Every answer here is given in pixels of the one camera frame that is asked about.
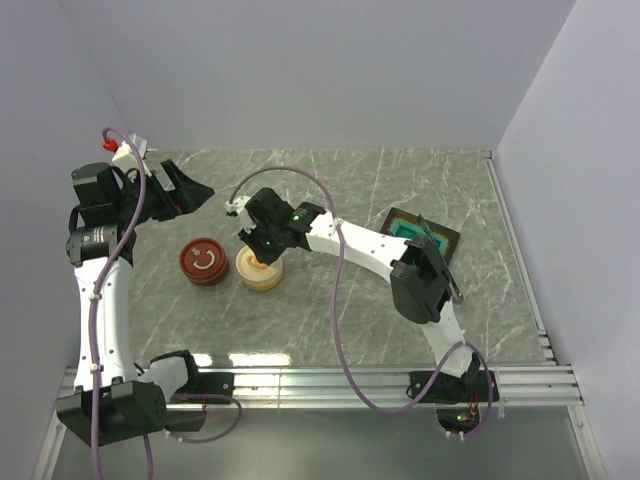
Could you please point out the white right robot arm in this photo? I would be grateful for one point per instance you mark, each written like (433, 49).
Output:
(422, 288)

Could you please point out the red round lid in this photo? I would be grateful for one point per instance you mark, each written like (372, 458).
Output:
(202, 253)

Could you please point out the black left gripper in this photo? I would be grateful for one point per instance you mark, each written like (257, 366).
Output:
(185, 194)

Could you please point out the cream round lid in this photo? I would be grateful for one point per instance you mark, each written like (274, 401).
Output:
(253, 271)

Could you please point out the teal square ceramic plate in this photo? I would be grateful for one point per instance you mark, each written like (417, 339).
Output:
(402, 224)

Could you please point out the brown steel-lined container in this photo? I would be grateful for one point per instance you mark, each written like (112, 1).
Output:
(208, 277)

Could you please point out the cream round container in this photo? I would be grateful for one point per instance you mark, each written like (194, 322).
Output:
(263, 284)

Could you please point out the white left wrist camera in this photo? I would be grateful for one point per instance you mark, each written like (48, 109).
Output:
(123, 155)

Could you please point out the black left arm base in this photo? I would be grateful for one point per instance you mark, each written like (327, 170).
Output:
(206, 390)

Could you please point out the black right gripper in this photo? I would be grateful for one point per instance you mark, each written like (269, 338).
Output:
(249, 237)

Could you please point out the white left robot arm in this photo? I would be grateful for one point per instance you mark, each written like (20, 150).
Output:
(111, 401)

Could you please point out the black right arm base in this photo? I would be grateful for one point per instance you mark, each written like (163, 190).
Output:
(449, 390)

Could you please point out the steel serving tongs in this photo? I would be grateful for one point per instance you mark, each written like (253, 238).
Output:
(456, 292)

